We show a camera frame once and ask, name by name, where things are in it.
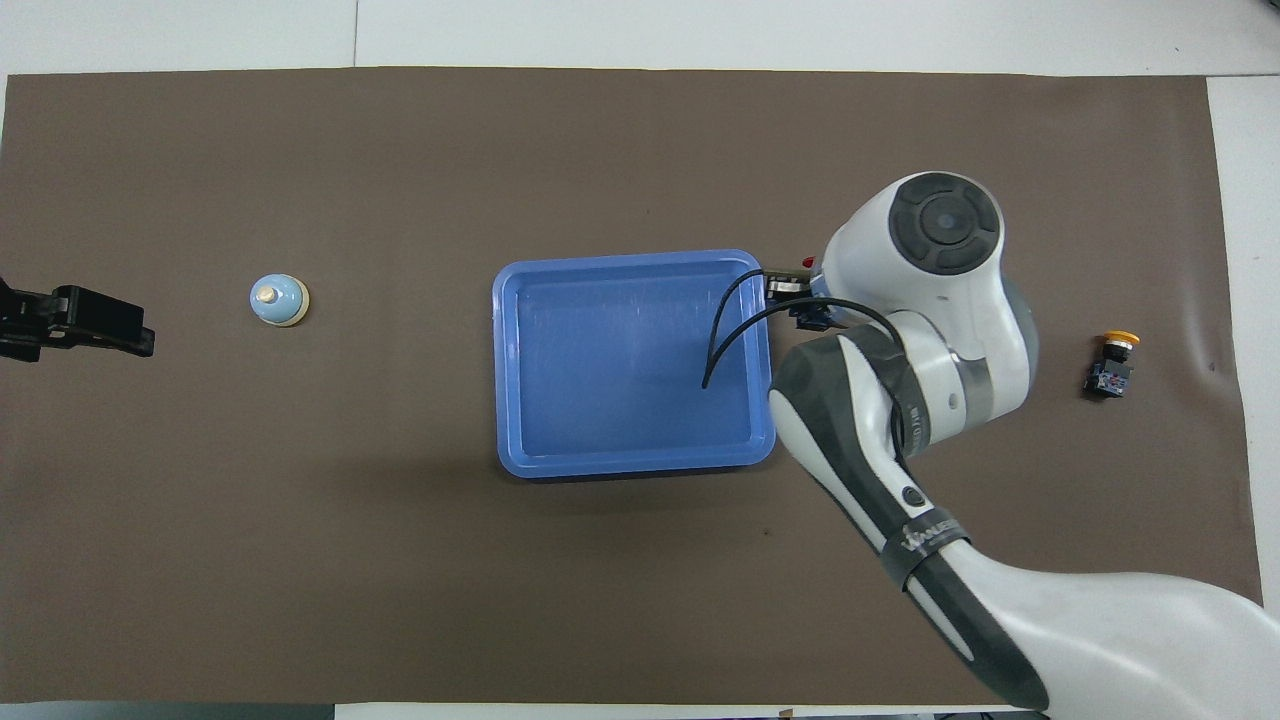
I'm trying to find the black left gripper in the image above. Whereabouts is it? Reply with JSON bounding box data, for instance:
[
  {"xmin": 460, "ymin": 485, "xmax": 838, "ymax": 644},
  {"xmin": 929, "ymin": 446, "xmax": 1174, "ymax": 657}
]
[{"xmin": 0, "ymin": 278, "xmax": 156, "ymax": 363}]

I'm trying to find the red push button switch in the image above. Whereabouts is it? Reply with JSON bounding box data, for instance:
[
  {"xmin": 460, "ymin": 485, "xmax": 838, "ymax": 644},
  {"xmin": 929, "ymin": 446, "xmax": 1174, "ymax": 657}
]
[{"xmin": 790, "ymin": 257, "xmax": 841, "ymax": 333}]

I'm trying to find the yellow push button switch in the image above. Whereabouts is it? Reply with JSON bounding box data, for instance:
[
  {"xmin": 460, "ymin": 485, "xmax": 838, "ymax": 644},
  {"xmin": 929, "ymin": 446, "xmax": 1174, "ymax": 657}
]
[{"xmin": 1084, "ymin": 330, "xmax": 1142, "ymax": 399}]

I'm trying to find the light blue service bell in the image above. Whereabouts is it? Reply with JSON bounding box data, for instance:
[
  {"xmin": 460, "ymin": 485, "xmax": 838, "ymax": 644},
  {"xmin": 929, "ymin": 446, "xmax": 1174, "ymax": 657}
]
[{"xmin": 249, "ymin": 274, "xmax": 311, "ymax": 329}]

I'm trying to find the blue plastic tray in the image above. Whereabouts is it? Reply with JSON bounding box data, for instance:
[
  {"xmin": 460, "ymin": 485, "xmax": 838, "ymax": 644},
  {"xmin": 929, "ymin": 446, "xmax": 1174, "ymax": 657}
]
[{"xmin": 491, "ymin": 249, "xmax": 778, "ymax": 480}]

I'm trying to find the brown table mat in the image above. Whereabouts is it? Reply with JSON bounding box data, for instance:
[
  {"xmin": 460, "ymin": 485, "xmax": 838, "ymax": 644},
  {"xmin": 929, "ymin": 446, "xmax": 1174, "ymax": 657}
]
[{"xmin": 0, "ymin": 66, "xmax": 1276, "ymax": 706}]

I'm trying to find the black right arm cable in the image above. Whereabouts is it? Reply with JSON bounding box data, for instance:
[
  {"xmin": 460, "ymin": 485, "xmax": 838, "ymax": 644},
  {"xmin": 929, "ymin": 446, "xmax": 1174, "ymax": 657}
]
[{"xmin": 700, "ymin": 268, "xmax": 906, "ymax": 391}]

